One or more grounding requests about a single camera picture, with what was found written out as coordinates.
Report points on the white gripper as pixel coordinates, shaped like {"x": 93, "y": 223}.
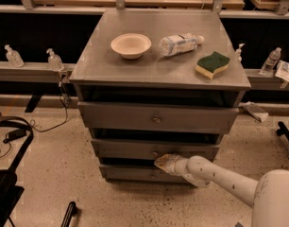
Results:
{"x": 173, "y": 165}

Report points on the grey drawer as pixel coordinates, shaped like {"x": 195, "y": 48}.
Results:
{"x": 138, "y": 173}
{"x": 150, "y": 145}
{"x": 157, "y": 117}

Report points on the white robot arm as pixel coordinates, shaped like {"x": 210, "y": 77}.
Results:
{"x": 268, "y": 197}

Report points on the grey bottom drawer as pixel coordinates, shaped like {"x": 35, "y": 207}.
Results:
{"x": 138, "y": 173}

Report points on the grey drawer cabinet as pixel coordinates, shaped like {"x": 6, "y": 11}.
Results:
{"x": 102, "y": 75}

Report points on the grey top drawer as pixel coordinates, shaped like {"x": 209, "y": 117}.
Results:
{"x": 157, "y": 117}

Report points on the black bar bottom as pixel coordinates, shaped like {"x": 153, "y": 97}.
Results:
{"x": 70, "y": 214}

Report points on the green yellow sponge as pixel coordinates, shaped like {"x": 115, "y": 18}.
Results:
{"x": 213, "y": 64}

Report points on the clear plastic water bottle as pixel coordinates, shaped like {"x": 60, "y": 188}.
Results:
{"x": 180, "y": 43}

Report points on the black chair leg right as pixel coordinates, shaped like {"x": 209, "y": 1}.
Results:
{"x": 282, "y": 130}

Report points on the white bowl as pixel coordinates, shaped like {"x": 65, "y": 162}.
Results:
{"x": 131, "y": 46}

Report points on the small white pump bottle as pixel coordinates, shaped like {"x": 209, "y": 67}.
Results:
{"x": 239, "y": 51}

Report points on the upright clear water bottle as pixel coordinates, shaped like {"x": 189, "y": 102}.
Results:
{"x": 271, "y": 61}

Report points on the clear pump bottle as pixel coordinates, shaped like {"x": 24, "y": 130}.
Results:
{"x": 13, "y": 57}
{"x": 54, "y": 60}

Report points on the white plastic packet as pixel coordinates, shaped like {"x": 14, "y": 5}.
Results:
{"x": 282, "y": 70}

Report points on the black power adapter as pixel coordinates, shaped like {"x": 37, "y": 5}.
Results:
{"x": 14, "y": 135}

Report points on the black chair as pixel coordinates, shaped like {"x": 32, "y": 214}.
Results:
{"x": 10, "y": 192}

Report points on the left clear pump bottle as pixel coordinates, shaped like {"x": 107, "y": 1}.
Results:
{"x": 13, "y": 57}

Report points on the grey metal shelf rail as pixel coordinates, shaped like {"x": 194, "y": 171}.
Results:
{"x": 29, "y": 72}

